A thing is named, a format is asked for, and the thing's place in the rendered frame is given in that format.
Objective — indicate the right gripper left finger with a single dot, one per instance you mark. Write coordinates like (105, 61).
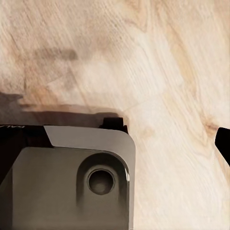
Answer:
(11, 144)

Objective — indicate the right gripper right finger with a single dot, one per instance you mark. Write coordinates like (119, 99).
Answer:
(222, 142)

